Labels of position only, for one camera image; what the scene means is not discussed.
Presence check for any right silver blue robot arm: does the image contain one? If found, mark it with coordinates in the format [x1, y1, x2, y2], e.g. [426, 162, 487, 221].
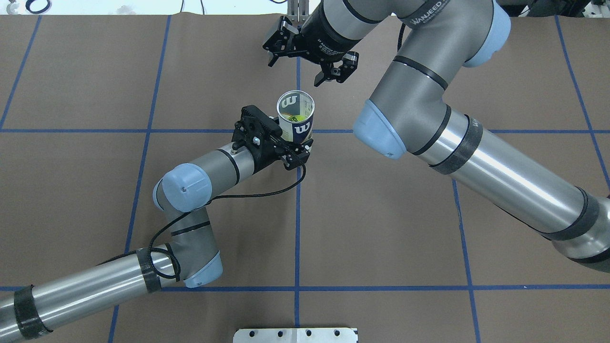
[262, 0, 609, 272]

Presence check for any yellow tennis ball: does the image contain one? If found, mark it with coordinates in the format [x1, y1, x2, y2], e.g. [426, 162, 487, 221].
[280, 111, 307, 123]

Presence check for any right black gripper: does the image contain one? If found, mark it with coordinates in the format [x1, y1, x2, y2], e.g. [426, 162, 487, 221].
[262, 10, 360, 87]

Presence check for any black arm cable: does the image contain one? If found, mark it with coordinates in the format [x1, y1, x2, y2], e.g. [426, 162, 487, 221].
[98, 164, 306, 281]

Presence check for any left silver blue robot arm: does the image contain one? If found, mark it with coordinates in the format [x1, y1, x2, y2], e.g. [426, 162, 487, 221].
[1, 106, 313, 343]

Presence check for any aluminium frame post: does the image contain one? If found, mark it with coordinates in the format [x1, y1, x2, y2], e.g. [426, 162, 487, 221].
[287, 0, 310, 22]

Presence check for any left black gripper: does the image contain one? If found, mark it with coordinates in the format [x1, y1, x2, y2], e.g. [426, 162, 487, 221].
[232, 106, 314, 174]

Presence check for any white blue tennis ball can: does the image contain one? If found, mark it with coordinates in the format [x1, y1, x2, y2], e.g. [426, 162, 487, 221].
[276, 91, 315, 144]

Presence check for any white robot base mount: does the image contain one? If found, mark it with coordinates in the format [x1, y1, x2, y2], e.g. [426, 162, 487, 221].
[233, 327, 359, 343]

